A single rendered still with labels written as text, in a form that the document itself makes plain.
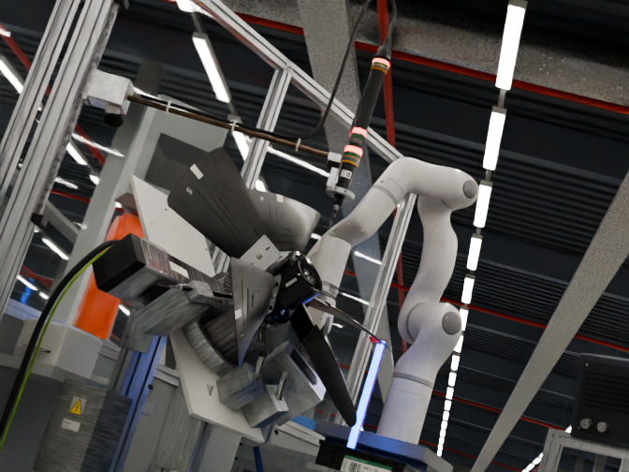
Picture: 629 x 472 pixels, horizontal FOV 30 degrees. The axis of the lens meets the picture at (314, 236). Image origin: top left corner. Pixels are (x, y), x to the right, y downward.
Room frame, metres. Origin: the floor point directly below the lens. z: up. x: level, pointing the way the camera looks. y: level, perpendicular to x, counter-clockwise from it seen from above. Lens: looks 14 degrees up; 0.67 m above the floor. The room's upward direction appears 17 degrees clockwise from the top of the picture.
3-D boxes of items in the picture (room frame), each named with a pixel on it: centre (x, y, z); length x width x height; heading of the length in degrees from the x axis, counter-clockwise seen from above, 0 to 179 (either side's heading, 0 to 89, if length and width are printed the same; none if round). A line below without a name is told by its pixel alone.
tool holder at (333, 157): (2.73, -0.02, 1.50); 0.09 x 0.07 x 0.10; 86
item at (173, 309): (2.51, 0.24, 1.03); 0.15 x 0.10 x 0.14; 51
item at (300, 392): (2.79, -0.04, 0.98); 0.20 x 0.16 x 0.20; 51
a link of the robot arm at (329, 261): (3.17, -0.06, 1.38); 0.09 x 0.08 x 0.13; 25
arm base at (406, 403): (3.31, -0.39, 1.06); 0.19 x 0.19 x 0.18
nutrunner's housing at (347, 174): (2.73, -0.03, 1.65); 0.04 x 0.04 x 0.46
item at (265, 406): (2.71, -0.01, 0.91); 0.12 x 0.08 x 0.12; 51
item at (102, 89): (2.78, 0.60, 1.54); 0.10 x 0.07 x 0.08; 86
